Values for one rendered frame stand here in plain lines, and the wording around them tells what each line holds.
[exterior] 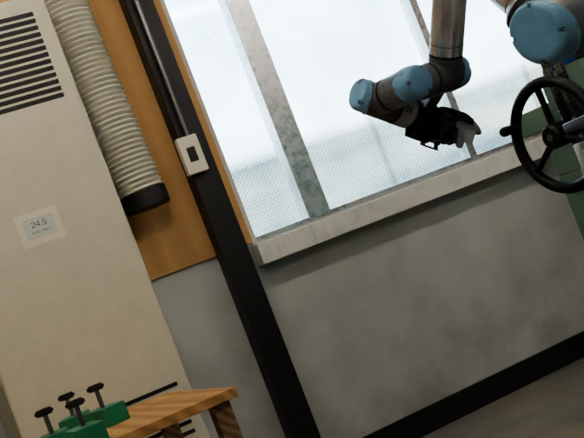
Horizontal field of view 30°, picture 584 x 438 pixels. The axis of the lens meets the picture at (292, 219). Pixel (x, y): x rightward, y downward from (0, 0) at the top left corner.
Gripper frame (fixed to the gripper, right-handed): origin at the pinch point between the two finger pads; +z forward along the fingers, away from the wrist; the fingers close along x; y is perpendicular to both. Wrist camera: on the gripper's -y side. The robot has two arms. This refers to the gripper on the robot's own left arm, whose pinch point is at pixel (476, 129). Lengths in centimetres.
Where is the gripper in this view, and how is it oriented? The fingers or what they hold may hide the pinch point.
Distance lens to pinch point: 263.4
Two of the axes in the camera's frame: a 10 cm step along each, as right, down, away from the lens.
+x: 5.4, -1.9, -8.2
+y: -1.0, 9.5, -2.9
